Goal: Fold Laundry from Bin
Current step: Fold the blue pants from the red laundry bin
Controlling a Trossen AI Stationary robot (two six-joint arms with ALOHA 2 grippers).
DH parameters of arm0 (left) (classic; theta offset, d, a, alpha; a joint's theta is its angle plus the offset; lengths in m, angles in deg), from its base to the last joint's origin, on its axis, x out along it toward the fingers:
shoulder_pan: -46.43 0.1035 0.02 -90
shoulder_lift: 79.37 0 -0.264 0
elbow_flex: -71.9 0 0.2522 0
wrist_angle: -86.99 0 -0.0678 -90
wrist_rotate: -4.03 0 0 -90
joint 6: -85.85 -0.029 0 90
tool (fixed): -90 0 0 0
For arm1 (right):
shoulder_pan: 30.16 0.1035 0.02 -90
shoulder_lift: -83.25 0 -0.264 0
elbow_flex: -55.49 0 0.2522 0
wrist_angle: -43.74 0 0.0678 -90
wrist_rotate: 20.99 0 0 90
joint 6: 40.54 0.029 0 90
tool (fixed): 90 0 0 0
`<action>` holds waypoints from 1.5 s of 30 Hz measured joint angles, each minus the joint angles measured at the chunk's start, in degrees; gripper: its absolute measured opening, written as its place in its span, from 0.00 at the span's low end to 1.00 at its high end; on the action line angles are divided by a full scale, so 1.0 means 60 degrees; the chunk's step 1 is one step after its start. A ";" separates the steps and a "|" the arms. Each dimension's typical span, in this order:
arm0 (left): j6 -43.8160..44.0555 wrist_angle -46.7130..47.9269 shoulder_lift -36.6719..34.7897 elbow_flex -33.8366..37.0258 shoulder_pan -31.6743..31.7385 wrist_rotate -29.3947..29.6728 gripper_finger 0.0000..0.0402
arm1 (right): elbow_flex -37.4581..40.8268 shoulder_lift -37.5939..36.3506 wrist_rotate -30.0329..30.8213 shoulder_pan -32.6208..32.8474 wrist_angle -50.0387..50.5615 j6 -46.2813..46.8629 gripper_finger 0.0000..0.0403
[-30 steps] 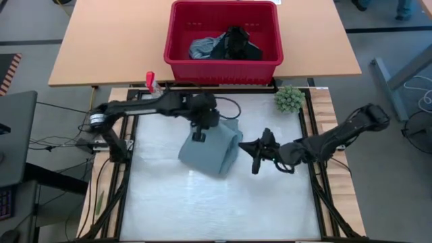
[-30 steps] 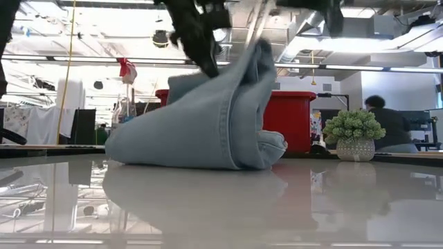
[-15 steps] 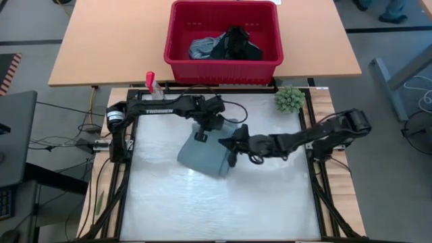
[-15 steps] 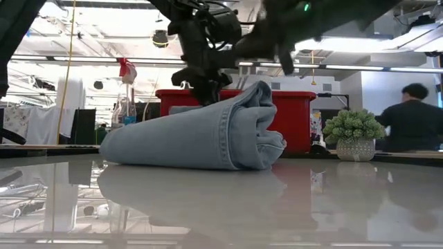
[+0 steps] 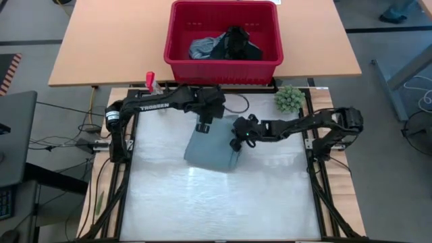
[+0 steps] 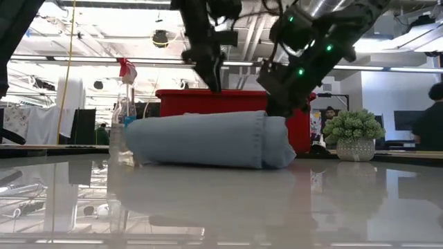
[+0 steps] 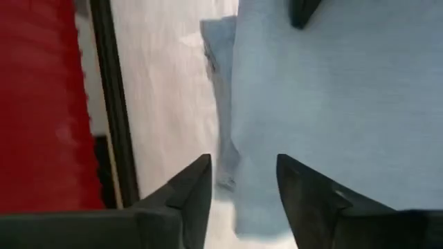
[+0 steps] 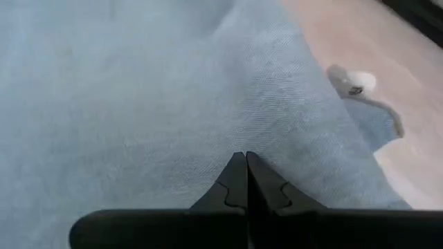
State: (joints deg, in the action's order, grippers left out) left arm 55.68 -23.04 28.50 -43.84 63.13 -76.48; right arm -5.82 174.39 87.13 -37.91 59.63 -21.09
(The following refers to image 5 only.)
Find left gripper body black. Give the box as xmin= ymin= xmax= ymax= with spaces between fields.
xmin=184 ymin=86 xmax=227 ymax=119

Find clear spray bottle red trigger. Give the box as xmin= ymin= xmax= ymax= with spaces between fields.
xmin=145 ymin=71 xmax=163 ymax=96

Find person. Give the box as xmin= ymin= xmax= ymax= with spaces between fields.
xmin=377 ymin=0 xmax=416 ymax=24

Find black desk crossbar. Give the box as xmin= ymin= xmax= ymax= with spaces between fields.
xmin=23 ymin=161 xmax=89 ymax=196

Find grey desk top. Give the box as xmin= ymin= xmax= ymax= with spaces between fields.
xmin=0 ymin=90 xmax=38 ymax=188

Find light blue jeans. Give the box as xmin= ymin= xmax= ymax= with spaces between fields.
xmin=183 ymin=114 xmax=243 ymax=173

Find black computer mouse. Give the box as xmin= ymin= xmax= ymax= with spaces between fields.
xmin=0 ymin=229 xmax=20 ymax=243

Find large light wooden table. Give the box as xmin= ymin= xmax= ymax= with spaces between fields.
xmin=47 ymin=0 xmax=362 ymax=88

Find black aluminium frame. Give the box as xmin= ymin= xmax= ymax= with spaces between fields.
xmin=76 ymin=86 xmax=367 ymax=243

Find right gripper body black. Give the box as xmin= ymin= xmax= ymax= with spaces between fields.
xmin=231 ymin=113 xmax=273 ymax=149

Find white cable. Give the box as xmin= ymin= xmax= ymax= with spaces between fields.
xmin=402 ymin=74 xmax=432 ymax=115

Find black cable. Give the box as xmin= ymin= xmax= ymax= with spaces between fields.
xmin=28 ymin=134 xmax=102 ymax=152

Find grey metal table leg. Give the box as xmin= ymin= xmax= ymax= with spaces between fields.
xmin=371 ymin=43 xmax=432 ymax=122

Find black round stand base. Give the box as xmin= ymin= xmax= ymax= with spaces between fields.
xmin=400 ymin=110 xmax=432 ymax=159

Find yellow cable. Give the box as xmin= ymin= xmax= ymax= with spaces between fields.
xmin=88 ymin=85 xmax=99 ymax=119

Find red plastic bin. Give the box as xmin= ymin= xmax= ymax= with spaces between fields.
xmin=163 ymin=0 xmax=285 ymax=85

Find blue striped shirt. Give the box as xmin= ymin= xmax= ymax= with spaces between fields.
xmin=188 ymin=32 xmax=226 ymax=61

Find black orange striped mat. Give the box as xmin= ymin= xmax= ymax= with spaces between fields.
xmin=0 ymin=53 xmax=23 ymax=97

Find dark blue jeans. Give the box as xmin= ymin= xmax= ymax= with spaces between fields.
xmin=211 ymin=33 xmax=264 ymax=61

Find green plastic strip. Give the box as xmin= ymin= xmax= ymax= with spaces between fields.
xmin=94 ymin=190 xmax=105 ymax=217

